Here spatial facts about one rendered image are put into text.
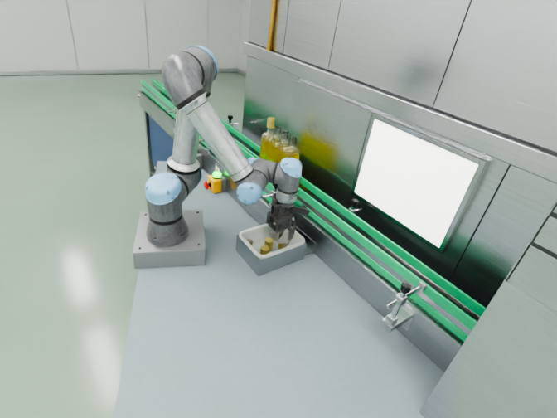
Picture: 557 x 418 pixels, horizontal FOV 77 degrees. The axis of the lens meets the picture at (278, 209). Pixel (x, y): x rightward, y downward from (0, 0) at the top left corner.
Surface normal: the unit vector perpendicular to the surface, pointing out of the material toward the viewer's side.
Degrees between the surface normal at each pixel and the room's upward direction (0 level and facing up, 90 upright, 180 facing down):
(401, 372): 0
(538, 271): 90
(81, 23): 90
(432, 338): 90
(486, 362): 90
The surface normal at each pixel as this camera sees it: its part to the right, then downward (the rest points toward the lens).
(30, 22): 0.57, 0.50
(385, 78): -0.81, 0.22
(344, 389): 0.12, -0.83
